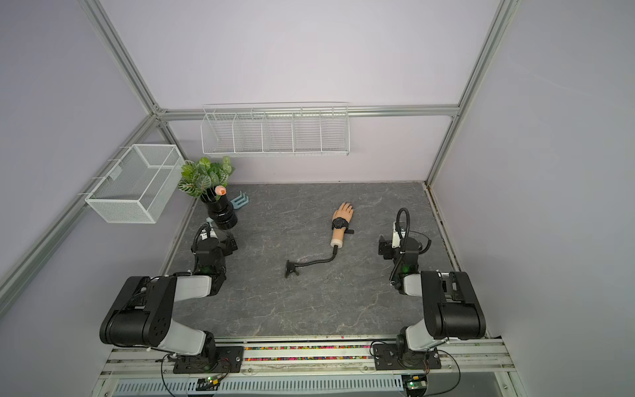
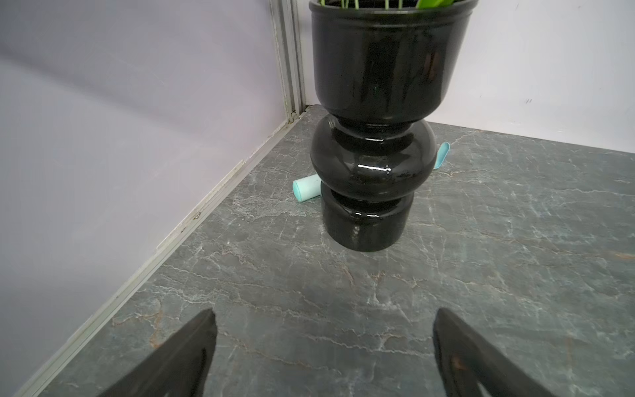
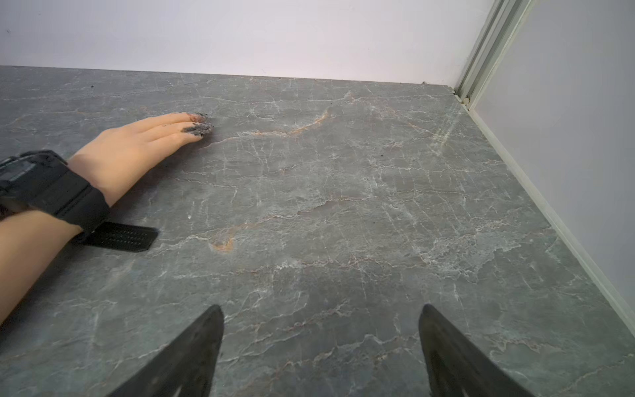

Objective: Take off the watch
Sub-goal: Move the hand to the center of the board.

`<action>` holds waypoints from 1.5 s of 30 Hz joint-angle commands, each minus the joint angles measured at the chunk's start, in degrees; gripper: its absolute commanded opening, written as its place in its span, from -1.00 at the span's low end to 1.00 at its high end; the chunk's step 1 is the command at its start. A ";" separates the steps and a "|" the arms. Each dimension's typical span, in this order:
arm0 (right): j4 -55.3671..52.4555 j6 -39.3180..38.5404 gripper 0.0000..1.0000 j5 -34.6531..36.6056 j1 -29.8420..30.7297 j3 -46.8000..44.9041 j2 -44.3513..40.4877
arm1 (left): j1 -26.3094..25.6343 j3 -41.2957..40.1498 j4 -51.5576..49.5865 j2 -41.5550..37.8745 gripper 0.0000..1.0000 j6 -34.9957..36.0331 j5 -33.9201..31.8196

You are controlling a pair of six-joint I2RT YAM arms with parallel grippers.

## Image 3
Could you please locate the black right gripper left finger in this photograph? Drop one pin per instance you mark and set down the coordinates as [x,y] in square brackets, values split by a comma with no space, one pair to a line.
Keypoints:
[186,366]

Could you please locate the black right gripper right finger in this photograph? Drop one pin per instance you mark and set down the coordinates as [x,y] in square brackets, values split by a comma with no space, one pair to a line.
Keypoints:
[455,366]

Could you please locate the black digital wrist watch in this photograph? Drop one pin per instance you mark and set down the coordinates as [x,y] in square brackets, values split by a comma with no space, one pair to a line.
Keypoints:
[42,180]

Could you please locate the mannequin hand with painted nails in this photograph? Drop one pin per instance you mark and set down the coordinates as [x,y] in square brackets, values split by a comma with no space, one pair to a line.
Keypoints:
[113,162]

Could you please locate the aluminium frame corner post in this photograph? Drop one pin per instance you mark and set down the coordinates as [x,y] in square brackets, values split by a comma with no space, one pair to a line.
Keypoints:
[501,26]

